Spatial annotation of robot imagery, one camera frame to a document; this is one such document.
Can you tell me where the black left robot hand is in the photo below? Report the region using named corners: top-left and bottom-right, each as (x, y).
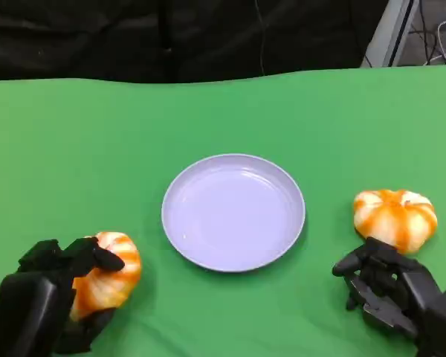
top-left (0, 237), bottom-right (126, 357)

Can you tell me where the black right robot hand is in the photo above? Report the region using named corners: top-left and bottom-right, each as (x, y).
top-left (332, 237), bottom-right (446, 342)

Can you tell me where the orange and white bread roll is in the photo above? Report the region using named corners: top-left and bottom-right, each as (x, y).
top-left (68, 231), bottom-right (143, 323)
top-left (352, 188), bottom-right (439, 256)

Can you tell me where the lilac plate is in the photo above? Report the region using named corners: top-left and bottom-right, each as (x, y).
top-left (161, 152), bottom-right (306, 274)

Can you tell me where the green table cloth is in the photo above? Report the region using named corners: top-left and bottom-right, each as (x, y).
top-left (0, 62), bottom-right (446, 357)

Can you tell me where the black backdrop cloth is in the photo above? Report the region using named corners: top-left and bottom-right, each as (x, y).
top-left (0, 0), bottom-right (390, 85)

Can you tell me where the white cable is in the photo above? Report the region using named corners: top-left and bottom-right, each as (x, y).
top-left (423, 18), bottom-right (446, 66)

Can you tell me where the grey metal frame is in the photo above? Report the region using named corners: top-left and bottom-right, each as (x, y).
top-left (359, 0), bottom-right (421, 69)

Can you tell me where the thin black hanging cable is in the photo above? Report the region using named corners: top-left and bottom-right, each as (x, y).
top-left (254, 0), bottom-right (266, 76)

